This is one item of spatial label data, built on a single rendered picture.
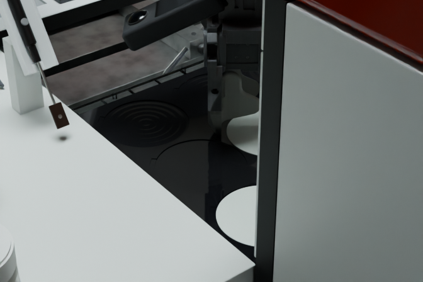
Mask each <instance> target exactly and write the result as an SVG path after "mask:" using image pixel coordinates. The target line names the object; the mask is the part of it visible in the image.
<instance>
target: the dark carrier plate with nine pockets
mask: <svg viewBox="0 0 423 282"><path fill-rule="evenodd" d="M240 71H241V73H242V74H243V75H244V76H246V77H249V78H251V79H253V80H255V81H257V82H258V83H259V92H260V74H258V71H249V72H243V69H241V70H240ZM256 97H257V98H259V93H258V94H257V96H256ZM78 116H79V117H81V118H82V119H83V120H84V121H85V122H86V123H88V124H89V125H90V126H91V127H93V128H94V129H95V130H96V131H97V132H98V133H100V134H101V135H102V136H103V137H104V138H105V139H106V140H108V141H109V142H110V143H112V144H113V145H114V146H115V147H116V148H117V149H118V150H120V151H121V152H122V153H124V154H125V155H126V156H127V157H128V158H129V159H131V160H132V161H133V162H134V163H136V165H138V166H139V167H140V168H141V169H143V170H144V171H145V172H146V173H147V174H148V175H149V176H151V177H152V178H153V179H155V180H156V181H157V182H158V183H159V184H160V185H161V186H163V187H164V188H165V189H167V190H168V192H170V193H171V194H172V195H174V196H175V197H176V198H177V199H178V200H179V201H180V202H182V203H183V204H184V205H186V206H187V207H188V208H189V209H190V210H191V211H192V212H194V213H195V214H196V215H198V216H199V217H200V218H201V219H202V220H203V221H204V222H206V223H207V224H208V225H209V226H210V227H211V228H213V229H214V230H215V231H216V232H218V233H219V234H220V235H221V236H222V237H223V238H225V239H226V240H227V241H229V242H230V243H231V244H232V245H233V246H234V247H235V248H237V249H238V250H239V251H241V253H243V254H244V255H245V256H246V257H248V258H249V259H250V260H251V261H252V262H253V263H254V264H256V257H254V246H250V245H246V244H243V243H240V242H237V241H236V240H234V239H232V238H230V237H229V236H228V235H227V234H225V233H224V232H223V231H222V229H221V228H220V227H219V225H218V223H217V219H216V211H217V207H218V205H219V204H220V202H221V201H222V200H223V199H224V198H225V197H226V196H227V195H229V194H230V193H232V192H234V191H236V190H238V189H242V188H246V187H249V186H256V185H257V155H254V154H250V153H247V152H244V151H243V150H240V149H239V148H237V147H236V146H235V145H234V144H233V143H232V142H231V141H230V140H229V139H228V137H227V126H228V124H229V122H230V121H231V120H232V119H229V120H225V121H224V122H223V123H222V134H221V135H217V134H215V132H214V131H213V129H212V128H211V126H210V125H209V123H208V71H207V67H202V68H200V69H197V70H194V71H192V72H189V73H187V74H184V75H181V76H179V77H176V78H174V79H171V80H168V81H166V82H163V83H160V84H158V85H155V86H152V87H150V88H147V89H144V90H142V91H139V92H137V93H134V94H131V95H129V96H126V97H124V98H121V99H117V100H116V101H113V102H110V103H108V104H104V105H102V106H99V107H97V108H95V109H92V110H89V111H86V112H84V113H81V114H79V115H78Z"/></svg>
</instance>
